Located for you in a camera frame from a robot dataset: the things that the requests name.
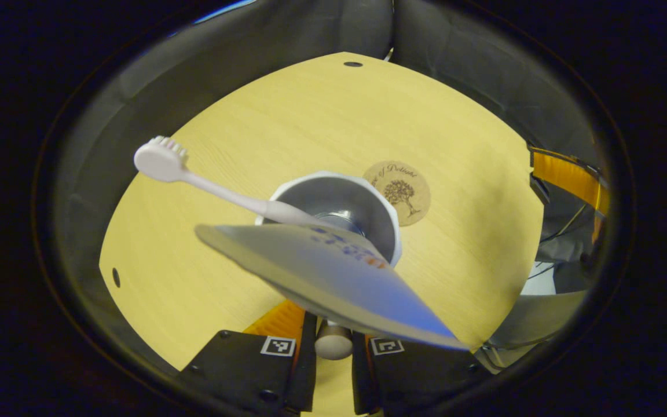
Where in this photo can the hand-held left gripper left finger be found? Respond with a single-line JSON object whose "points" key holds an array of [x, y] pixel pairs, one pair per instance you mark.
{"points": [[308, 370]]}

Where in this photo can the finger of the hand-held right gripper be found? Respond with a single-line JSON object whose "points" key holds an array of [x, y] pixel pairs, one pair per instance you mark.
{"points": [[571, 176]]}

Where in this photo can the white toothpaste tube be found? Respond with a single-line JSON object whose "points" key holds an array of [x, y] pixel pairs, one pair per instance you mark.
{"points": [[333, 278]]}

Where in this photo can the light wooden desktop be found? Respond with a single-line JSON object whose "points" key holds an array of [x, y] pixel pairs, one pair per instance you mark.
{"points": [[310, 116]]}

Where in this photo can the white paper sheet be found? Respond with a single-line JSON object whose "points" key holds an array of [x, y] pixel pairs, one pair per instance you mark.
{"points": [[542, 281]]}

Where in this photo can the round cork coaster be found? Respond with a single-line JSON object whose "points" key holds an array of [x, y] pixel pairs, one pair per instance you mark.
{"points": [[406, 191]]}

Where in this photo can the white toothbrush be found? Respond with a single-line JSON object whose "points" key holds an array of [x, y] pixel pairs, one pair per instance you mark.
{"points": [[162, 162]]}

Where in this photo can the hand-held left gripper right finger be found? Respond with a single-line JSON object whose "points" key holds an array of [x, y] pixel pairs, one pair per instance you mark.
{"points": [[358, 376]]}

